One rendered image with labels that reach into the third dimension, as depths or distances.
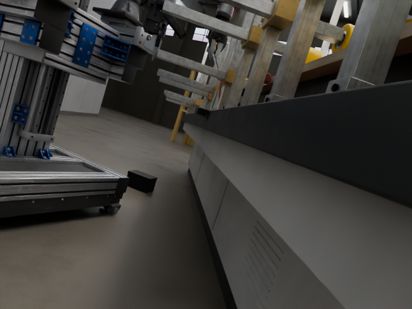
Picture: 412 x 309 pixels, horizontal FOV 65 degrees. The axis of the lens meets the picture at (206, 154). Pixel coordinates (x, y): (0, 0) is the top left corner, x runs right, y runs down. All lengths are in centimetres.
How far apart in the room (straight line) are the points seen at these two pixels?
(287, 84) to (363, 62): 25
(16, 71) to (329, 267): 157
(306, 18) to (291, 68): 9
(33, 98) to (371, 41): 150
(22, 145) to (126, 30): 75
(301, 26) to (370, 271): 45
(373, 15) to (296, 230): 25
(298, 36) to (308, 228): 36
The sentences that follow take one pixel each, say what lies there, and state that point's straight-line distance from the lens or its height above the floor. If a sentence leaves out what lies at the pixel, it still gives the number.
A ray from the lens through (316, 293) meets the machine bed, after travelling 74.
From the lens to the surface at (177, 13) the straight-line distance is 108.
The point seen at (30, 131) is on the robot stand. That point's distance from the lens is 169.
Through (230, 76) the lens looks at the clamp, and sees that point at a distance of 128.
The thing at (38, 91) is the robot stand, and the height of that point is 56.
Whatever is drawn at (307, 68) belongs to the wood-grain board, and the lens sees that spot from 101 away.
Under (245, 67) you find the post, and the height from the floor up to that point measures 86.
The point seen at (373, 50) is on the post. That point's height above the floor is 75.
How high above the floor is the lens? 63
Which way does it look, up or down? 5 degrees down
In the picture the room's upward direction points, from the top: 18 degrees clockwise
